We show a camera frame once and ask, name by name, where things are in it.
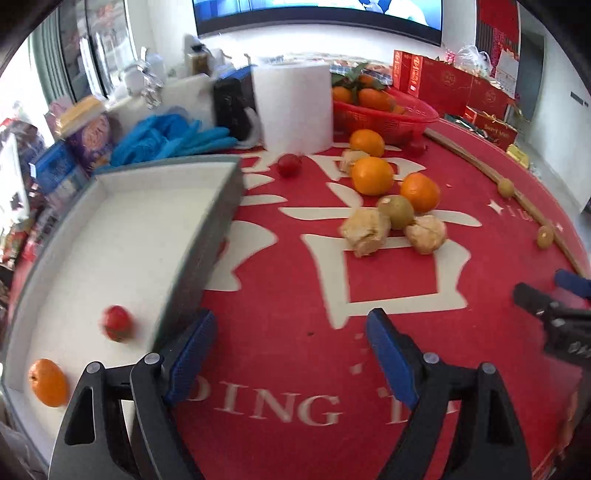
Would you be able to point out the blue rubber gloves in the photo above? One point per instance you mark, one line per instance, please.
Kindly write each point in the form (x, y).
(161, 136)

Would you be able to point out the small green fruit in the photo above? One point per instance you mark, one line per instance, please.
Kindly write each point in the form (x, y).
(545, 235)
(505, 187)

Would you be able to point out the wooden stick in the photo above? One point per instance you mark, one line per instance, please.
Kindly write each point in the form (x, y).
(461, 154)

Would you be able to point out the grey box with white inside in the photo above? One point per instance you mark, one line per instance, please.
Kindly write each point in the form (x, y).
(115, 240)

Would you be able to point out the red plastic basket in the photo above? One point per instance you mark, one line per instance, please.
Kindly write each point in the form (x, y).
(392, 124)

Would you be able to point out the plaid cloth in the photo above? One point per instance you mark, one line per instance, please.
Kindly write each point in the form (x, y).
(344, 68)

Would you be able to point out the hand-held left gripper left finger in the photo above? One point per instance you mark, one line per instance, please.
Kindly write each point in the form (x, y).
(194, 355)

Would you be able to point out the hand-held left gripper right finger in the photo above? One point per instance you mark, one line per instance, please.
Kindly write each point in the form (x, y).
(390, 355)

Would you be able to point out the small red fruit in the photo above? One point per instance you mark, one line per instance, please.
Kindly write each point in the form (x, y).
(288, 164)
(117, 323)
(415, 146)

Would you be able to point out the red wall decoration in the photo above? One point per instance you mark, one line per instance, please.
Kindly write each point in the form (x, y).
(496, 23)

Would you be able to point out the yellow packet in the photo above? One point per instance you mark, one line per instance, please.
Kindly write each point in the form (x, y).
(519, 156)

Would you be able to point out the white paper towel roll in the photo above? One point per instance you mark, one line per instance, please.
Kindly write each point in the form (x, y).
(293, 106)

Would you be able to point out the white square tub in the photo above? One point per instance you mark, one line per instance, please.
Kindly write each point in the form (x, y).
(184, 92)

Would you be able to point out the orange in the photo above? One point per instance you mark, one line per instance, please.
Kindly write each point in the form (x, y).
(372, 175)
(367, 142)
(47, 382)
(420, 193)

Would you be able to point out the chrome metal faucet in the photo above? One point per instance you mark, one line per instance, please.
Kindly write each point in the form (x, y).
(152, 90)

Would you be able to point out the clear plastic bag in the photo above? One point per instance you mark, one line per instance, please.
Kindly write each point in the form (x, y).
(468, 57)

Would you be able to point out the green-brown kiwi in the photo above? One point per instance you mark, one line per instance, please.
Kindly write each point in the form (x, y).
(396, 211)

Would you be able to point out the wall screen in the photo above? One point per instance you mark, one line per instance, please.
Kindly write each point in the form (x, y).
(314, 14)

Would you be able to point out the pile of leafy tangerines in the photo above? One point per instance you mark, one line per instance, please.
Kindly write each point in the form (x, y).
(374, 98)

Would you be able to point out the red gift box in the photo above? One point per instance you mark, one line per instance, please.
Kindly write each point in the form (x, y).
(443, 85)
(494, 129)
(489, 97)
(406, 71)

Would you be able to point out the husked physalis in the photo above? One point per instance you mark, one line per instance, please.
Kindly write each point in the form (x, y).
(353, 159)
(425, 234)
(367, 235)

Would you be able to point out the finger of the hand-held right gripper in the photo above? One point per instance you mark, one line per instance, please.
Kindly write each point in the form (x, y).
(535, 300)
(575, 282)

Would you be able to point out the black box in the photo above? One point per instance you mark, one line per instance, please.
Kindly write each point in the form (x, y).
(228, 106)

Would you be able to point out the purple instant cup yellow lid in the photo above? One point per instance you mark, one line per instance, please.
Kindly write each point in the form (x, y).
(92, 138)

